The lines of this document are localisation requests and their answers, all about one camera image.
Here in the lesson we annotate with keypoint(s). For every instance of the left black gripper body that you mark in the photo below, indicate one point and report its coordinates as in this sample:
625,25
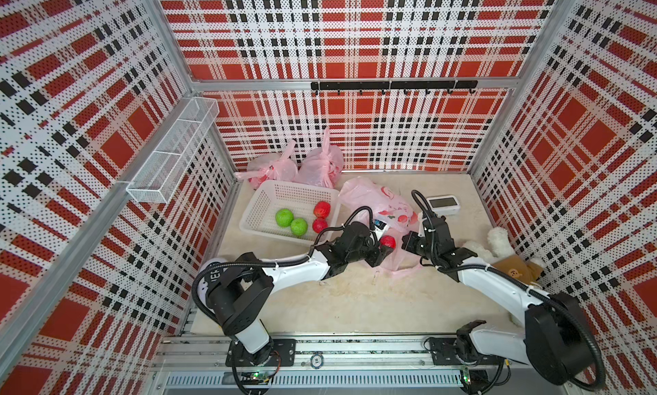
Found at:
373,256

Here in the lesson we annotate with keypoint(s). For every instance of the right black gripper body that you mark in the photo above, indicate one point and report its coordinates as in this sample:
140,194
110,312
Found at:
415,244

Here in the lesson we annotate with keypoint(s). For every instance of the red apple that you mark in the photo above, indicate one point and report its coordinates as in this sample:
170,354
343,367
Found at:
322,210
319,225
388,241

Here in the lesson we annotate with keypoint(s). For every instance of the pink plastic bag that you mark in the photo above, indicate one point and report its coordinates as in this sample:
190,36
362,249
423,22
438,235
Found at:
274,166
322,166
391,208

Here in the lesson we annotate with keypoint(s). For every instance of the green apple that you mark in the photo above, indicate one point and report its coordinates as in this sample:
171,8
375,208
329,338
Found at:
283,217
299,227

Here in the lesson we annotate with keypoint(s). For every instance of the white plastic basket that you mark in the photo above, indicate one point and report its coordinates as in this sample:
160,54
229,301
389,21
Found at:
301,199

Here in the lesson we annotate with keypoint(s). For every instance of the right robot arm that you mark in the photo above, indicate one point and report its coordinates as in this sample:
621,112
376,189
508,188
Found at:
550,332

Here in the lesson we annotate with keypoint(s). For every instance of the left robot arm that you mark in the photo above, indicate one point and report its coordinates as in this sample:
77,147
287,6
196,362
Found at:
232,294

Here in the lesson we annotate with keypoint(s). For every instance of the white digital clock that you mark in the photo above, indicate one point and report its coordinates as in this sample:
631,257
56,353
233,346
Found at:
444,205

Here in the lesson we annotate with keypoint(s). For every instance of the white plush teddy bear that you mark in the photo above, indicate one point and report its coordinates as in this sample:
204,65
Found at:
500,254

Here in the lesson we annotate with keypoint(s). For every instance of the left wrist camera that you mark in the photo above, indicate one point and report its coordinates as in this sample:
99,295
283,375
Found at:
380,228

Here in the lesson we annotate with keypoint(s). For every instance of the black hook rail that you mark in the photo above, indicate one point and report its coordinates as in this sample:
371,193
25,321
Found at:
448,85

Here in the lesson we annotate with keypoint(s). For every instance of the white wire wall shelf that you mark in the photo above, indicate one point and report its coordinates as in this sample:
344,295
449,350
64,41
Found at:
163,170

